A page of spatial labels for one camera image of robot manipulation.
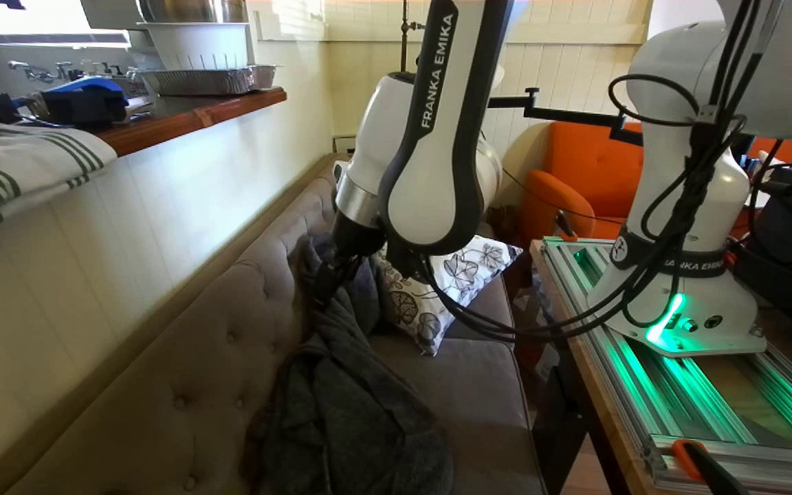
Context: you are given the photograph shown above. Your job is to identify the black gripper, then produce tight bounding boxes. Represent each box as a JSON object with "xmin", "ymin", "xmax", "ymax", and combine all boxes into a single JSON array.
[{"xmin": 324, "ymin": 216, "xmax": 386, "ymax": 283}]

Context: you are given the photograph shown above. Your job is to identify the dark grey knitted blanket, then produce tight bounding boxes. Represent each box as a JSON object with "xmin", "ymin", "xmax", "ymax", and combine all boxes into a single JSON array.
[{"xmin": 244, "ymin": 234, "xmax": 455, "ymax": 495}]

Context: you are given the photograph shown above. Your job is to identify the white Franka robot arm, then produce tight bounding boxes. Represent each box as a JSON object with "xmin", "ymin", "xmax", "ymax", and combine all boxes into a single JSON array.
[{"xmin": 336, "ymin": 0, "xmax": 792, "ymax": 357}]

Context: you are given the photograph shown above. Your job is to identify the white floral patterned pillow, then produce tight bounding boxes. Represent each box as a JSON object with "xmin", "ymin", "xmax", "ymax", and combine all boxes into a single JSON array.
[{"xmin": 374, "ymin": 234, "xmax": 521, "ymax": 357}]

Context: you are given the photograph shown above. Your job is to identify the foil baking tray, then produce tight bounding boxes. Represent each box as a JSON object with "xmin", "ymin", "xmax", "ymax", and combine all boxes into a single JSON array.
[{"xmin": 143, "ymin": 66, "xmax": 275, "ymax": 98}]

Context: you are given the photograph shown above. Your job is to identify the beige tufted sofa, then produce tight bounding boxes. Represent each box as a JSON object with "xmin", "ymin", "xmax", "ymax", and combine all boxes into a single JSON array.
[{"xmin": 0, "ymin": 176, "xmax": 544, "ymax": 495}]

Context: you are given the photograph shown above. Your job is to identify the orange armchair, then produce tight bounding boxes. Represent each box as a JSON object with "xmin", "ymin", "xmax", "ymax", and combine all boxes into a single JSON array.
[{"xmin": 517, "ymin": 122, "xmax": 644, "ymax": 245}]

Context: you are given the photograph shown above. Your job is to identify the wooden counter ledge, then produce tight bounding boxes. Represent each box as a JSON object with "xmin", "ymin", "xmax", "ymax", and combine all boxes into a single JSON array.
[{"xmin": 100, "ymin": 88, "xmax": 287, "ymax": 157}]

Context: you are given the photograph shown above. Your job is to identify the white container on counter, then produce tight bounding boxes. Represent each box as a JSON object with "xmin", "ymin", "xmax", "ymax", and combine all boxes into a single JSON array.
[{"xmin": 143, "ymin": 22, "xmax": 255, "ymax": 69}]

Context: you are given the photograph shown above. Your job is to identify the blue cloth on counter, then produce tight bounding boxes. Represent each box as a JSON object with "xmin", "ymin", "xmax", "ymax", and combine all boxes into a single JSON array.
[{"xmin": 42, "ymin": 77, "xmax": 127, "ymax": 129}]

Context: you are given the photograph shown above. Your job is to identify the green striped white towel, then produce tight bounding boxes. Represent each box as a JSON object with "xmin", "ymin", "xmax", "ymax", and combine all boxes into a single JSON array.
[{"xmin": 0, "ymin": 124, "xmax": 116, "ymax": 223}]

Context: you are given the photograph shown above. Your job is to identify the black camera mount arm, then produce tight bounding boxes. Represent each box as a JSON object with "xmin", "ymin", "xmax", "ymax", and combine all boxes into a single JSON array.
[{"xmin": 486, "ymin": 88, "xmax": 644, "ymax": 146}]

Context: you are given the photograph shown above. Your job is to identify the orange handled tool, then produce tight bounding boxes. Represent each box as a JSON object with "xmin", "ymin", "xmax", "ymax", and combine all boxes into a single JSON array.
[{"xmin": 671, "ymin": 441, "xmax": 750, "ymax": 495}]

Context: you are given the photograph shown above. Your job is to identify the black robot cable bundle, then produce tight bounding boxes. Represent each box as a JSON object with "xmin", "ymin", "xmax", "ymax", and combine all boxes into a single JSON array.
[{"xmin": 418, "ymin": 0, "xmax": 785, "ymax": 346}]

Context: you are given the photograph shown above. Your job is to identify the aluminium frame robot table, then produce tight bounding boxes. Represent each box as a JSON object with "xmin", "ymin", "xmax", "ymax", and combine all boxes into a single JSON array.
[{"xmin": 530, "ymin": 234, "xmax": 792, "ymax": 495}]

